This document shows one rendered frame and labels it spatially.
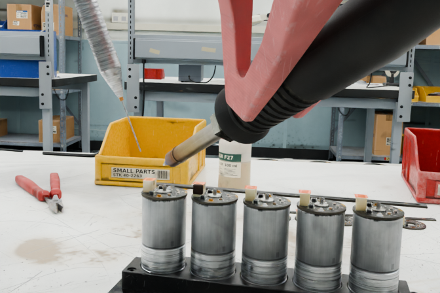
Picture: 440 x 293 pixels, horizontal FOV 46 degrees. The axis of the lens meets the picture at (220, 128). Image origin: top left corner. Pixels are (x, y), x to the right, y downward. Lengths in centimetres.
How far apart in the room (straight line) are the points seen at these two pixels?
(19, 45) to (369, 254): 257
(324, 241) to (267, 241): 3
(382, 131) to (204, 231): 411
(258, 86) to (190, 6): 453
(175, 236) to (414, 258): 19
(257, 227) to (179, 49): 229
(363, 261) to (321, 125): 444
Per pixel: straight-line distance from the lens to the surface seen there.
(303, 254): 27
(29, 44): 275
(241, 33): 18
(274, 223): 27
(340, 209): 27
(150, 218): 28
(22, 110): 513
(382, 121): 435
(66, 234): 42
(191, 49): 253
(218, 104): 20
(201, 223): 28
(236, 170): 53
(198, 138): 23
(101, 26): 26
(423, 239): 44
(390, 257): 27
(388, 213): 27
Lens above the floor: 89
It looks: 8 degrees down
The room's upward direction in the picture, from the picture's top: 2 degrees clockwise
